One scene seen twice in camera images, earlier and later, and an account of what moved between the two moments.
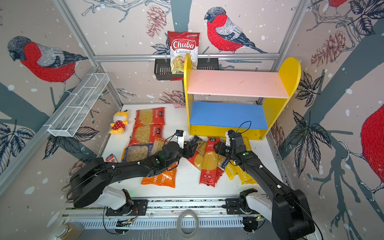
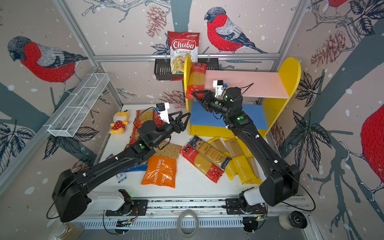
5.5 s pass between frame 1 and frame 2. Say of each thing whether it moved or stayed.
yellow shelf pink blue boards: stayed
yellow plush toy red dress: stayed
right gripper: moved
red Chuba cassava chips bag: stayed
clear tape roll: stayed
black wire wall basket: stayed
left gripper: moved
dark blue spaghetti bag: stayed
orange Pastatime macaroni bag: stayed
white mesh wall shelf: stayed
